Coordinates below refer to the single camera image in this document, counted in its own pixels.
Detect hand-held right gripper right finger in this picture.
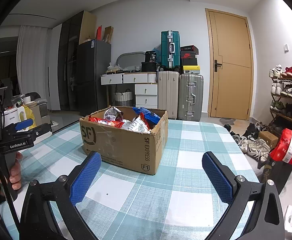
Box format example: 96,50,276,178
201,151,285,240

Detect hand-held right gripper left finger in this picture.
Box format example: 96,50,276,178
19,152,102,240

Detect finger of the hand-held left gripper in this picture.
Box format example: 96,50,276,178
33,123,53,142
14,118,34,132

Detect brown cardboard box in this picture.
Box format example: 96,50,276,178
79,106,169,175

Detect red pink cookie packet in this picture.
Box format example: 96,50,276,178
98,120,125,128

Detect purple candy bag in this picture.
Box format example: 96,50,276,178
103,106,124,122

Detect white snack bag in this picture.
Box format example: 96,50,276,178
122,116,153,133

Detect blue cookie packet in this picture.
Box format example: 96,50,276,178
132,107,161,125

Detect person's left hand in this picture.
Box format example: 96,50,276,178
0,152,24,198

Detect yellow plastic bag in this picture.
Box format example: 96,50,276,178
23,105,36,128

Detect white kettle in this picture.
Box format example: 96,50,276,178
2,106,26,132

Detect grey storage box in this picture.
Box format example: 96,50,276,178
31,99,49,119

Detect pile of floor shoes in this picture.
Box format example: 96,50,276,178
222,121,271,162

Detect black paper bag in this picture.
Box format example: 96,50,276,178
257,155,292,194

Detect grey floor cloth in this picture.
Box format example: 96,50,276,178
219,117,236,126

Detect white curtain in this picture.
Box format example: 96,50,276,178
17,25,51,110

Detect small cardboard box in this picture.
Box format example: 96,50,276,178
258,131,279,148

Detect dark wardrobe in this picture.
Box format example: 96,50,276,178
51,10,97,112

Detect grey refrigerator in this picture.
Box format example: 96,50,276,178
76,39,112,117

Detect red shopping bag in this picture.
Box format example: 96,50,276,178
270,128,292,165

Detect wicker basket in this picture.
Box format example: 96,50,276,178
114,89,133,107

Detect silver suitcase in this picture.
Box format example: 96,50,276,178
178,73,204,122

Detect white knotted plastic bag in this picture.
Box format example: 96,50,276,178
106,62,123,74

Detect beige suitcase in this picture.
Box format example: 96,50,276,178
158,70,180,120

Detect wooden door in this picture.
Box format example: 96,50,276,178
205,8,255,120

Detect white drawer desk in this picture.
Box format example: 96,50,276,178
100,72,159,109

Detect oval mirror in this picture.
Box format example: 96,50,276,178
116,51,145,70

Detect yellow shoe box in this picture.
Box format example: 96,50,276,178
182,65,201,75

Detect black storage box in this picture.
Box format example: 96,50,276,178
141,61,158,72

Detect black shoe box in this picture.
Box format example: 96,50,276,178
181,58,198,67
180,45,199,53

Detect black canister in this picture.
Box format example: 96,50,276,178
144,51,158,63

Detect teal suitcase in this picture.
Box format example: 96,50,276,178
160,30,181,71

